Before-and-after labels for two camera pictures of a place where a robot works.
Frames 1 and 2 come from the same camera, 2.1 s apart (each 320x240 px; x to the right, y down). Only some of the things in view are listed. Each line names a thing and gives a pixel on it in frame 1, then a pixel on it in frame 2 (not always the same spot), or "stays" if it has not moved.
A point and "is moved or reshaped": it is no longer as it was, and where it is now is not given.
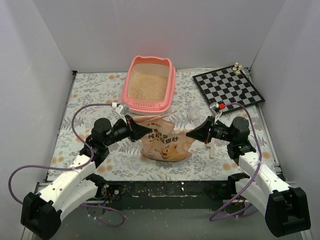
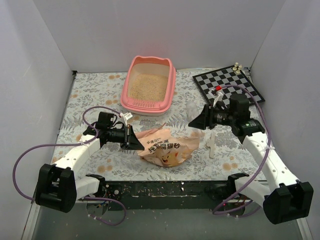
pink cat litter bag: (166, 142) is moved or reshaped
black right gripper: (210, 130) → (207, 116)
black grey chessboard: (226, 86) stays
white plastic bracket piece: (212, 146) stays
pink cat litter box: (148, 85) stays
